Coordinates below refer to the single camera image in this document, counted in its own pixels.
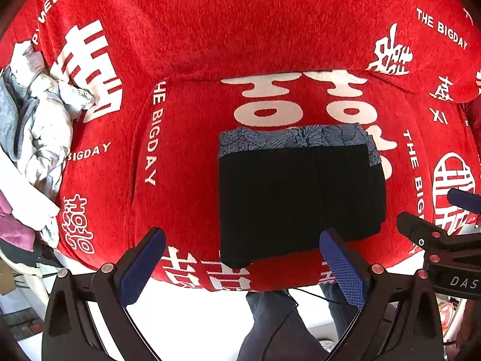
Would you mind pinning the purple cloth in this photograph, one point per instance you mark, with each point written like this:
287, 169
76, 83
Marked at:
15, 229

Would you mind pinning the black pants with blue waistband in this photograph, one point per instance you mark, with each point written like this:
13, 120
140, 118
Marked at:
293, 195

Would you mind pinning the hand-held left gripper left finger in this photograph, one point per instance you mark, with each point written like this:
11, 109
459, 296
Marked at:
144, 267

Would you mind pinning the pile of light clothes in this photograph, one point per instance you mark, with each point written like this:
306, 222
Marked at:
49, 120

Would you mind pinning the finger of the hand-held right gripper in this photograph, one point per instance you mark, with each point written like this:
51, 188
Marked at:
421, 231
466, 199

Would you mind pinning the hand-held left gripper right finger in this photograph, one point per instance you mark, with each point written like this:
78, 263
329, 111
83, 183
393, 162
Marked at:
344, 267

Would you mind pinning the red printed sofa cover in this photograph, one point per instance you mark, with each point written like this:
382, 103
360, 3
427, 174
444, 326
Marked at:
210, 45

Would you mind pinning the grey cloth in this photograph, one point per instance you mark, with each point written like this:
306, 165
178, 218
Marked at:
11, 116

